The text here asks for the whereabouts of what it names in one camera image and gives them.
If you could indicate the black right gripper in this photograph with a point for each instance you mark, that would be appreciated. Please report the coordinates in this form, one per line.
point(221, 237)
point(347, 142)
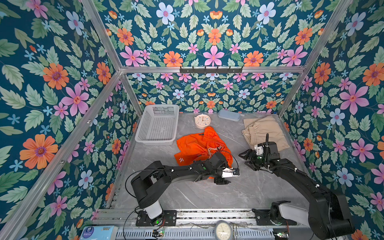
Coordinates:
point(251, 162)

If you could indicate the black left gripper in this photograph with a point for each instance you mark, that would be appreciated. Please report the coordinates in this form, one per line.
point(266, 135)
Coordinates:
point(222, 181)

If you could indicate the orange shorts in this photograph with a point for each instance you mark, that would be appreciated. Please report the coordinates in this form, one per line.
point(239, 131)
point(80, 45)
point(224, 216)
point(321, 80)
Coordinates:
point(201, 146)

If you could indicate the beige drawstring shorts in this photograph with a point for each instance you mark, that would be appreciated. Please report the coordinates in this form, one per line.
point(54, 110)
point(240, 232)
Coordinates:
point(256, 130)

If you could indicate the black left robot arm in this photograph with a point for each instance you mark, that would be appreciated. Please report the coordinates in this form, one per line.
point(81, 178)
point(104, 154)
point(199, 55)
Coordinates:
point(150, 183)

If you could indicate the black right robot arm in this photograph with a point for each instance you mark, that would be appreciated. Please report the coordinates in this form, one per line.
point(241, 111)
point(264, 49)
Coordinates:
point(328, 214)

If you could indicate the grey-blue pencil case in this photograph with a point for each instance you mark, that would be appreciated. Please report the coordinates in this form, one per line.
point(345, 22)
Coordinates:
point(228, 115)

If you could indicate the pink round alarm clock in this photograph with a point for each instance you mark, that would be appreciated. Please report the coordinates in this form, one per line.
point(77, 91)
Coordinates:
point(202, 121)

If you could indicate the beige round front clock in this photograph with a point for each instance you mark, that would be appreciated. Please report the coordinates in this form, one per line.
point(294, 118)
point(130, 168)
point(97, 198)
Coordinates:
point(223, 231)

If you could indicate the white plastic laundry basket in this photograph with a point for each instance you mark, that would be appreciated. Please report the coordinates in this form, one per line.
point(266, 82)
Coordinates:
point(158, 125)

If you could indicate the blue tissue pack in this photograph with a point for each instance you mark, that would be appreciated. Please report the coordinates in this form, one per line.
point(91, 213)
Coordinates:
point(99, 233)

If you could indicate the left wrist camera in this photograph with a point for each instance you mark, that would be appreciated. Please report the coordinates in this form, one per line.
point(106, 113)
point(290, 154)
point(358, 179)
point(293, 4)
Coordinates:
point(230, 172)

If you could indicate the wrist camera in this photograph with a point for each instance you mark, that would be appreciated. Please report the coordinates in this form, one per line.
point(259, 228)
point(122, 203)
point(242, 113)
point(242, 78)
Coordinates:
point(259, 149)
point(230, 172)

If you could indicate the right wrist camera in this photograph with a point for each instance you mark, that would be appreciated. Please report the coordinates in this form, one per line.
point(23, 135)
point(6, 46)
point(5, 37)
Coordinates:
point(259, 149)

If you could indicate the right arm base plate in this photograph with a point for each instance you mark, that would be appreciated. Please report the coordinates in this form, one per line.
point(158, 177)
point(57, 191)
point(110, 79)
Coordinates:
point(263, 217)

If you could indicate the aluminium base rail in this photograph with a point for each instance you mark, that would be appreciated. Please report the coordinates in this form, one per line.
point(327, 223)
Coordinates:
point(199, 224)

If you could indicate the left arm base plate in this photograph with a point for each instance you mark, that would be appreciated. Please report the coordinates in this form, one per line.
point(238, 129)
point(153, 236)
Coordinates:
point(166, 218)

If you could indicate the black wall hook rail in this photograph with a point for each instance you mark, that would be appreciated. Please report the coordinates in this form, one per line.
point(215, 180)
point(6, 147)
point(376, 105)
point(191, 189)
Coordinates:
point(210, 70)

